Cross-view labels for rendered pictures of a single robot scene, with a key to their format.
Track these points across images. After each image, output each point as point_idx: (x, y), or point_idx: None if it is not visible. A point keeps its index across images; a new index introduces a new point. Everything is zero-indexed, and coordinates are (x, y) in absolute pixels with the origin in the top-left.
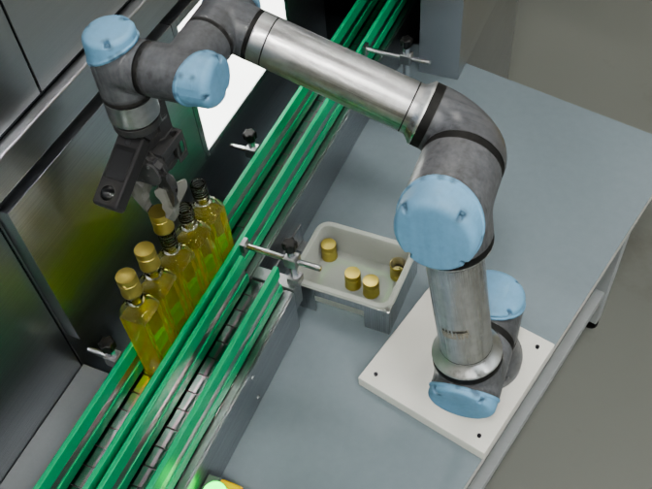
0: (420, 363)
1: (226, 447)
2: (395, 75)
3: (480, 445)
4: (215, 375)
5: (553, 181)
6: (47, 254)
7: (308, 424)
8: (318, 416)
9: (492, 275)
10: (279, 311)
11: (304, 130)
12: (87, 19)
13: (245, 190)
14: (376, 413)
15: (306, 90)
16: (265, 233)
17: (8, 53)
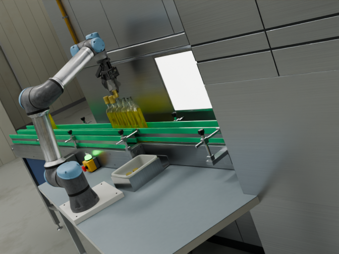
0: (96, 192)
1: (102, 160)
2: (59, 72)
3: (61, 205)
4: (99, 136)
5: (147, 228)
6: None
7: (103, 178)
8: (103, 179)
9: (72, 166)
10: (122, 150)
11: None
12: (130, 39)
13: None
14: None
15: (204, 124)
16: (151, 139)
17: (111, 34)
